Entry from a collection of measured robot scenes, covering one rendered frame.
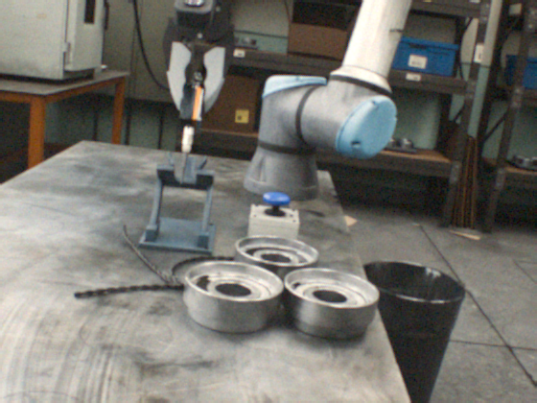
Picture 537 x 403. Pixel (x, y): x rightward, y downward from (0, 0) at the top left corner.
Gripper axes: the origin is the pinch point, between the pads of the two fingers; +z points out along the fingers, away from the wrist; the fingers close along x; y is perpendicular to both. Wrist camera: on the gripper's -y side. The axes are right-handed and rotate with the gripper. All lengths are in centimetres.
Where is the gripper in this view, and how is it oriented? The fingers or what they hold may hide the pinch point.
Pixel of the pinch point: (193, 102)
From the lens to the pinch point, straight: 86.4
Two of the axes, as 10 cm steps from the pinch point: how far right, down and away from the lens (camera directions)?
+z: -1.2, 9.6, 2.4
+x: -9.9, -1.2, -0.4
